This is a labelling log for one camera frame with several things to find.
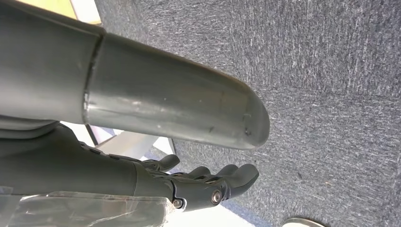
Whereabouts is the white round object grey rim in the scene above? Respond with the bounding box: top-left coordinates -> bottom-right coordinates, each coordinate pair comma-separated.
281,217 -> 328,227

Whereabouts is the yellow and white board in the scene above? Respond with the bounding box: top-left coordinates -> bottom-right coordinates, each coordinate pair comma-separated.
17,0 -> 102,26

